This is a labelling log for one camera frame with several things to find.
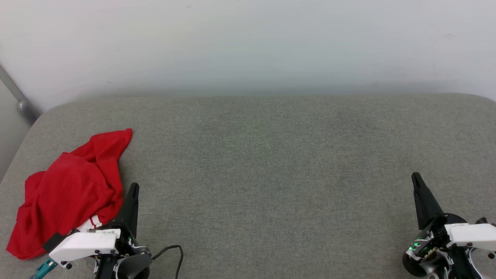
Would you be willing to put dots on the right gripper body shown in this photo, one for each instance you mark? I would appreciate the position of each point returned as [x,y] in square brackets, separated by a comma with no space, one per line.
[434,255]

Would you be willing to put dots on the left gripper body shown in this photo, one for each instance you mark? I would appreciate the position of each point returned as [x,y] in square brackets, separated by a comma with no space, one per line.
[124,265]

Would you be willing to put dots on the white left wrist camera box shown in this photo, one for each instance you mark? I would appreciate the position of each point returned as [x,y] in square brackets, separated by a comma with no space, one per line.
[83,244]

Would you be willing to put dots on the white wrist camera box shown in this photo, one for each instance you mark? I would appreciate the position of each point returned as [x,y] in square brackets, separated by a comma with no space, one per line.
[474,234]
[83,244]

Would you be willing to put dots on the red jersey shirt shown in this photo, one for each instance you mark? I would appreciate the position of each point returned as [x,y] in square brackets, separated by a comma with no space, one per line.
[69,190]

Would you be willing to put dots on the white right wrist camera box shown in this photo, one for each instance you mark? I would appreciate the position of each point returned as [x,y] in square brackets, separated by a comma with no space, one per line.
[474,234]

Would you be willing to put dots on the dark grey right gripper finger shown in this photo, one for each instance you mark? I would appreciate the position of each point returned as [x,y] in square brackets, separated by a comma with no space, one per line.
[426,205]

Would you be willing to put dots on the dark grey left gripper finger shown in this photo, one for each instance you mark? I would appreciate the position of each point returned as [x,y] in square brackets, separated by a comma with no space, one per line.
[131,211]

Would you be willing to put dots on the grey metal pole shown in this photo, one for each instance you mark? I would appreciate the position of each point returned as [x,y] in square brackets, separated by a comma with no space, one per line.
[17,97]

